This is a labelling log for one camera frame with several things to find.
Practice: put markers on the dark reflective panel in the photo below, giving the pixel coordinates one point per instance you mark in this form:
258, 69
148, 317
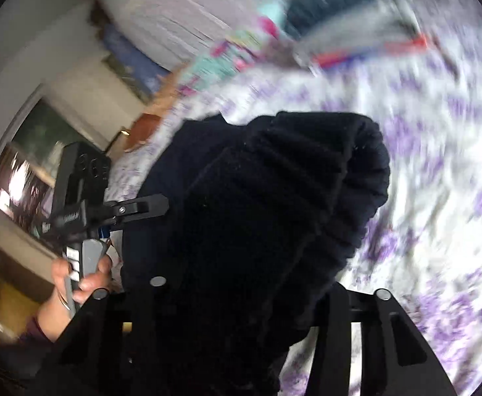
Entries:
18, 189

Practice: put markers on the brown pillow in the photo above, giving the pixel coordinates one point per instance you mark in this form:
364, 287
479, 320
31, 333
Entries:
144, 130

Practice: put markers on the person's left hand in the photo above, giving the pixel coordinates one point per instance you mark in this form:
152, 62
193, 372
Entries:
53, 309

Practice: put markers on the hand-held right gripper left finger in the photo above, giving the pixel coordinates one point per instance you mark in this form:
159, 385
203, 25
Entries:
150, 305

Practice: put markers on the blue wall poster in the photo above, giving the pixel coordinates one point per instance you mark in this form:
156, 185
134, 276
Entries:
129, 57

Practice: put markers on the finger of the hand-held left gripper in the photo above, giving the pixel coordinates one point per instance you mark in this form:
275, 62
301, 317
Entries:
138, 208

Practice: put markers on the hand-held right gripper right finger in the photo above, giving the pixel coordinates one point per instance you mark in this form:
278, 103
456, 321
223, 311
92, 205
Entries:
340, 309

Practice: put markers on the red folded garment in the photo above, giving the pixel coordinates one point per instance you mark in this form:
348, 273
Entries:
373, 51

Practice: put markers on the purple floral bed sheet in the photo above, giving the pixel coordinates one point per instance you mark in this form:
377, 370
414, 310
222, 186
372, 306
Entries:
430, 173

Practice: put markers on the grey folded garment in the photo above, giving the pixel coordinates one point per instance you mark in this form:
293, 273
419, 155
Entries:
364, 20

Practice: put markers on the colourful floral folded blanket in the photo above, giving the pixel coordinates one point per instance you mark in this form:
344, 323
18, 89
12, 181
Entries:
216, 66

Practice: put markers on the person's left forearm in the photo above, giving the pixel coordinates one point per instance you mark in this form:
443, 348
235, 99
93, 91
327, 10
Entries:
33, 332

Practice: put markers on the glass window pane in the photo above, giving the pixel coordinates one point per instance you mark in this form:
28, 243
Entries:
39, 128

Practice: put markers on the dark navy sweater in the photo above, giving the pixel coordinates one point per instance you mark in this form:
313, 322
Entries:
265, 198

